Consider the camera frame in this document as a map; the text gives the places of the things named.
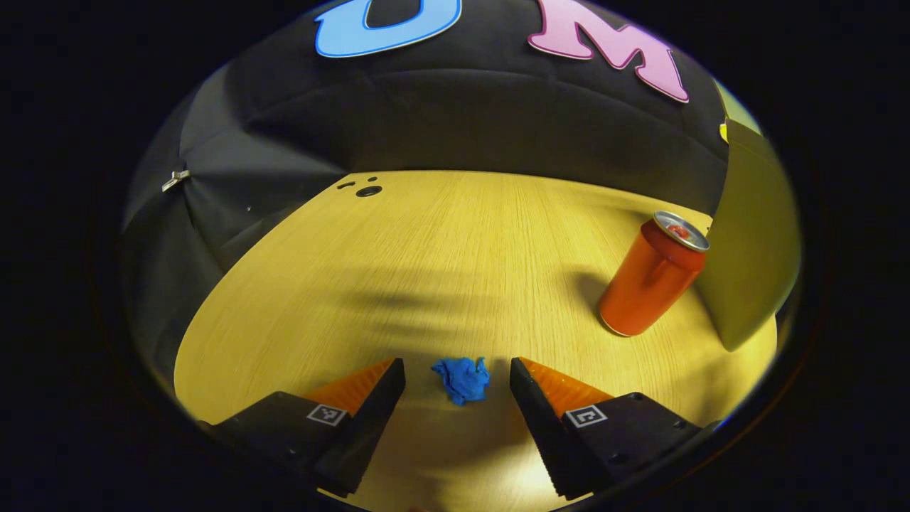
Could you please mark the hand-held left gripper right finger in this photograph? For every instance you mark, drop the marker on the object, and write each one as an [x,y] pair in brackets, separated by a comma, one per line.
[540,427]

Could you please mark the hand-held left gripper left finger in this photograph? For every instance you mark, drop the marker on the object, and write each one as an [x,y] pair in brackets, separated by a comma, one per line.
[370,427]

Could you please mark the blue paper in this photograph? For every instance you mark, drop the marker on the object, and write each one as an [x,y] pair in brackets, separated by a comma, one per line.
[462,380]

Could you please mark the orange pop can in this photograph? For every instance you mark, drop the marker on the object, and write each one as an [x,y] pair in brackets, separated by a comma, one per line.
[647,284]

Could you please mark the pale green desktop garbage bin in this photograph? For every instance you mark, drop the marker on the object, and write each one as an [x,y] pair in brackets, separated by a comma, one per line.
[753,249]

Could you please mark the silver cloth clip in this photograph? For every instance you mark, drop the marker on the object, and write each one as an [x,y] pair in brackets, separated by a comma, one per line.
[175,179]

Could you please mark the black backdrop cloth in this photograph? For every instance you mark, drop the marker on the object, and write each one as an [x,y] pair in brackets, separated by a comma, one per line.
[462,121]

